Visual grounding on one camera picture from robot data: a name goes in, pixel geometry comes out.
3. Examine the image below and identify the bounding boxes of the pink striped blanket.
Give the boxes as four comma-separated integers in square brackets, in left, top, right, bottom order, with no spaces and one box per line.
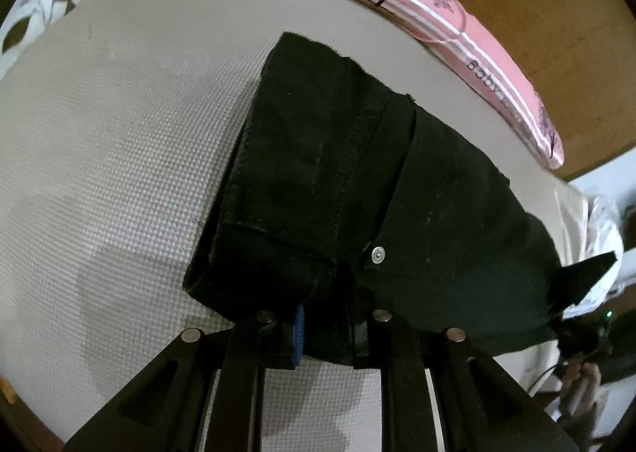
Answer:
[132,0,566,171]

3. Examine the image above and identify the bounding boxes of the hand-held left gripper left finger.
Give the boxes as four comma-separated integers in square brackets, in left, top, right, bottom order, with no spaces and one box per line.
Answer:
[62,303,306,452]

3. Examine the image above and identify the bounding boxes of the brown wooden headboard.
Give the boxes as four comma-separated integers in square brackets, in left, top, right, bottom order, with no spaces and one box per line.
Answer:
[318,0,636,181]

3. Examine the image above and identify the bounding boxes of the white plastic bag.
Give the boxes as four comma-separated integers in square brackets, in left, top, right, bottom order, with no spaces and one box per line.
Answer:
[566,194,628,320]

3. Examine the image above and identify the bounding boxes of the thin black cable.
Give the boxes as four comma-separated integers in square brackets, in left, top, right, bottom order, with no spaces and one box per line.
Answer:
[525,360,568,396]

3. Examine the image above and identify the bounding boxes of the person's right hand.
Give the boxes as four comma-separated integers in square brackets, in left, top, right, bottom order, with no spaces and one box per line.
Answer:
[561,360,603,433]

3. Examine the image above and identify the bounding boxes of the white textured mattress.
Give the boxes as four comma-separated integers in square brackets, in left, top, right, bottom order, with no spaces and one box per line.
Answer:
[0,0,592,452]

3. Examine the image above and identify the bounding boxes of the black pants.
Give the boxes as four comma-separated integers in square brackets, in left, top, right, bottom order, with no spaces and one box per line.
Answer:
[183,31,564,366]

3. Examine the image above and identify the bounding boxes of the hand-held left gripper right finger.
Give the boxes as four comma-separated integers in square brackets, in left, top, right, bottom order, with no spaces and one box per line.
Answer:
[348,308,583,452]

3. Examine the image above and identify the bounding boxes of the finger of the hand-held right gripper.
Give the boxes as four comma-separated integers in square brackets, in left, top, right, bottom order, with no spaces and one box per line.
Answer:
[549,251,618,315]

